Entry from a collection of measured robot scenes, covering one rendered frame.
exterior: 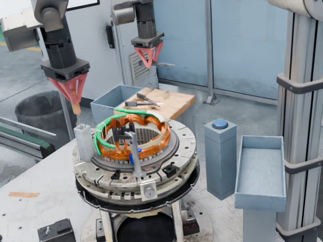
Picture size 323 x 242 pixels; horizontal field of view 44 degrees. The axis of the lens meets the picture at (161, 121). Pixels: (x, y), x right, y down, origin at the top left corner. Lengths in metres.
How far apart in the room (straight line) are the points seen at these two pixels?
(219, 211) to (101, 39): 2.33
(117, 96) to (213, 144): 0.44
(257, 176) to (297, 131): 0.23
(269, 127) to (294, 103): 2.13
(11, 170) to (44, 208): 1.79
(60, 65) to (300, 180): 0.79
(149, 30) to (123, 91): 0.33
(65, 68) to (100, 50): 2.54
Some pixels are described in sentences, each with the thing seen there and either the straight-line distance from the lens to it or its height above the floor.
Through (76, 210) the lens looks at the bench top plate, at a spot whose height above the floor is 0.78.
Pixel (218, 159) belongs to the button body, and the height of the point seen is 0.94.
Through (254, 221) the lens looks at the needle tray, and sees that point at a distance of 1.05.
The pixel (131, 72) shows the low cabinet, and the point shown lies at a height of 0.40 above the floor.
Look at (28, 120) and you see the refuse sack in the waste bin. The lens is 2.60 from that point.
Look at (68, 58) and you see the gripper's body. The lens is 0.87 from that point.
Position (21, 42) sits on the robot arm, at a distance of 0.85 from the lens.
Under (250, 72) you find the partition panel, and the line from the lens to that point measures 3.39.
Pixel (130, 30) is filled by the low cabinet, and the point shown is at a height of 0.75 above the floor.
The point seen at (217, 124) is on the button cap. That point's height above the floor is 1.04.
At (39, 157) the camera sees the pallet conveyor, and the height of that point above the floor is 0.69.
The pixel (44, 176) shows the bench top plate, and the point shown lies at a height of 0.78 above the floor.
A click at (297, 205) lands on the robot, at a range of 1.34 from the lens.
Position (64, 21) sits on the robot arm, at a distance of 0.85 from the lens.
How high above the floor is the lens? 1.63
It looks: 29 degrees down
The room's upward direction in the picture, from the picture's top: 6 degrees counter-clockwise
